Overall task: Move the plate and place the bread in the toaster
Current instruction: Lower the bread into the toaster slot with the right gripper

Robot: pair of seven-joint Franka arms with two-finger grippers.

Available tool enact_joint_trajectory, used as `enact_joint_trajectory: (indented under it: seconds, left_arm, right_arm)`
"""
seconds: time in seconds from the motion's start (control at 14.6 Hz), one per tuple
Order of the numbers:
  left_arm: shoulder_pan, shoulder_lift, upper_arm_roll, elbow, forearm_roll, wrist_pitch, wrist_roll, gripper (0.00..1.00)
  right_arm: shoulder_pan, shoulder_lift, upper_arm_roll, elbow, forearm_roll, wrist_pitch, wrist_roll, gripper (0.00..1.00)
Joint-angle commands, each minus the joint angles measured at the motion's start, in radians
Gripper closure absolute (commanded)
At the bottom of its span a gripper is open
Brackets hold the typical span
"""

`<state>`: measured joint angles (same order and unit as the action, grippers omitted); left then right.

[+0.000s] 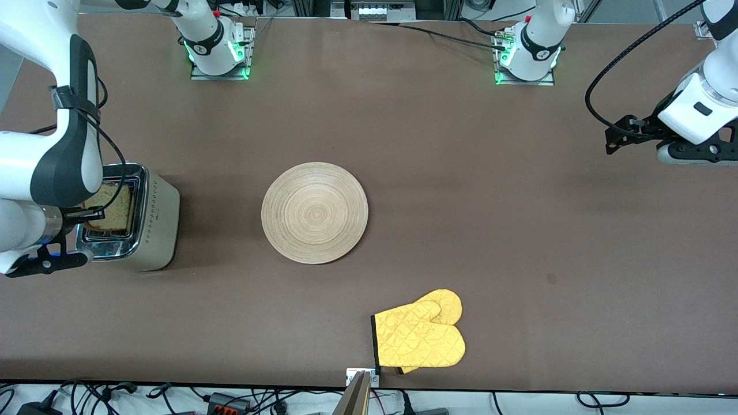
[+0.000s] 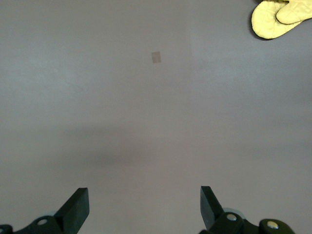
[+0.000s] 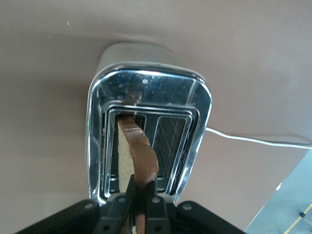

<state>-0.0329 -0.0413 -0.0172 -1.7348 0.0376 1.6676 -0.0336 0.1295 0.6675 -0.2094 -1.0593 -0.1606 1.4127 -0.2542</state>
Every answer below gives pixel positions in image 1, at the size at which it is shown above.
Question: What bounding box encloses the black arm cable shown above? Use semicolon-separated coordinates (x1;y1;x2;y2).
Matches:
29;75;127;220
585;0;707;130

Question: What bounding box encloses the round wooden plate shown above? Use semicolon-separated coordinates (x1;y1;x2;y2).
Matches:
261;162;369;265

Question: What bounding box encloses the silver two-slot toaster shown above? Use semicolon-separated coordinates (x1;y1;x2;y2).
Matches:
75;163;181;272

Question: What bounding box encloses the metal table edge bracket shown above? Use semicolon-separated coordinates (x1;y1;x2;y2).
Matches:
346;368;380;388

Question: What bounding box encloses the black power adapter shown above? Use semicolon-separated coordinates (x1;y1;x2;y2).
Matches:
16;398;63;415

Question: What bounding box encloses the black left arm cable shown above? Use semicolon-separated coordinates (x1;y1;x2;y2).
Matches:
585;0;707;130

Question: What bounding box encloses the aluminium profile post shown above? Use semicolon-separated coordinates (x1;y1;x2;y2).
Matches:
332;371;371;415

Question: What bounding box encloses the yellow quilted oven mitt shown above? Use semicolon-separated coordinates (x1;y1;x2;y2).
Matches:
371;289;466;375

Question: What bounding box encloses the long black table cable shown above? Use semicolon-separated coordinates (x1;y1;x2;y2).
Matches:
398;24;508;49

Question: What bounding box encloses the black box with orange connectors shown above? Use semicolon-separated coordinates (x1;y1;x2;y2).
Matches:
206;392;251;414

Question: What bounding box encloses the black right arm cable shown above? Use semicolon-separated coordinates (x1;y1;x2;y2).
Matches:
29;75;127;220

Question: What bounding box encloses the short black table cable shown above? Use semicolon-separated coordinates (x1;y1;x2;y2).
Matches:
458;18;508;39

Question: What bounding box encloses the white power strip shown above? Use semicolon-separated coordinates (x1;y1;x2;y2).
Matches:
349;2;416;22

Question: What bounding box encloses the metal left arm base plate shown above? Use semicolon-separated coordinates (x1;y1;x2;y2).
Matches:
495;32;556;86

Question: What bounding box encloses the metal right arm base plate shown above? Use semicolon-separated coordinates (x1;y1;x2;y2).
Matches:
190;26;255;81

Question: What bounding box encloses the black looped floor cable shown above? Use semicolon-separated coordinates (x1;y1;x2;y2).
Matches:
577;392;629;409

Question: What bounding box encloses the brown bread slice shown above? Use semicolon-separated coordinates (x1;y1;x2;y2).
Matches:
84;182;133;232

